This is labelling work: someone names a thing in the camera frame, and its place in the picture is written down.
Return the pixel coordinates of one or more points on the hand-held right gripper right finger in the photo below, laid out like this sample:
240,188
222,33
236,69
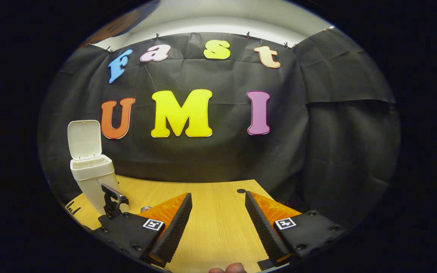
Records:
266,233

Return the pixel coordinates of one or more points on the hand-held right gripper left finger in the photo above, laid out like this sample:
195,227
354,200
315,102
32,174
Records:
173,231

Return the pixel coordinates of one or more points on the white desktop garbage bin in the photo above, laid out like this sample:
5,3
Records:
89,174

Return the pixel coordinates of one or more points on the wooden desktop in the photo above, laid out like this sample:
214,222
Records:
218,227

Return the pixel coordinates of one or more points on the black backdrop cloth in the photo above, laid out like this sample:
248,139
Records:
222,159

